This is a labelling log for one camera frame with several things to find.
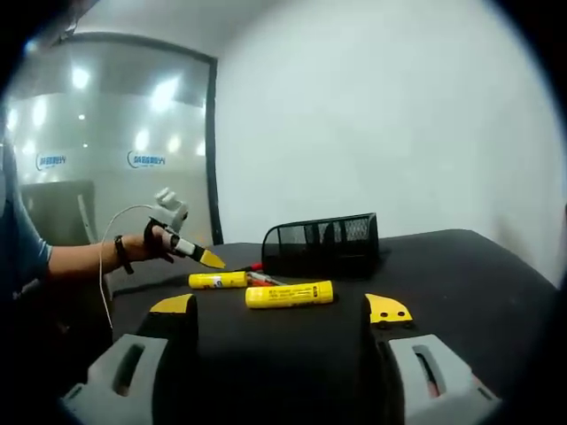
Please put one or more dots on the grey chair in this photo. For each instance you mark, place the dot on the grey chair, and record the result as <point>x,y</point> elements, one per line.
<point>66,208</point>

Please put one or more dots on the red pen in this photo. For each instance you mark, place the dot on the red pen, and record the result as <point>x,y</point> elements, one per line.
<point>266,279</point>
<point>248,267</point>

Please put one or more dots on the yellow glue stick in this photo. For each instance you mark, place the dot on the yellow glue stick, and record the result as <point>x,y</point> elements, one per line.
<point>218,280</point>
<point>289,295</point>

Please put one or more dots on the person's left hand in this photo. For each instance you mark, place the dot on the person's left hand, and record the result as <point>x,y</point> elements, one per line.
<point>148,247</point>

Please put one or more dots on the black mesh holder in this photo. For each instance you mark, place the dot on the black mesh holder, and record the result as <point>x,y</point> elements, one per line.
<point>321,248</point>

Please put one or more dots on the black wrist band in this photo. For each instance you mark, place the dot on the black wrist band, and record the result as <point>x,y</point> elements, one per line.
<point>124,254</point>

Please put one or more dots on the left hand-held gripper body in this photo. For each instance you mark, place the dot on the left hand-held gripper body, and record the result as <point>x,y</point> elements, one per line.
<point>170,213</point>

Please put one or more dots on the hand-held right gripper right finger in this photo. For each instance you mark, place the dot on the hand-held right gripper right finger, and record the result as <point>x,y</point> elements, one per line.
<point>421,363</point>

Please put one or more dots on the black door frame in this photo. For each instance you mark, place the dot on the black door frame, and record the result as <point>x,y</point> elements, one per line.
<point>215,146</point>

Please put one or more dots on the person's grey shirt sleeve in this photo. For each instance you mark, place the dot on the person's grey shirt sleeve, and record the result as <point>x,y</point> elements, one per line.
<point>24,230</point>

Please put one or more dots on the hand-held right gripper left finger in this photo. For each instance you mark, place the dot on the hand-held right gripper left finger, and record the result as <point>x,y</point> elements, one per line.
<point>146,350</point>

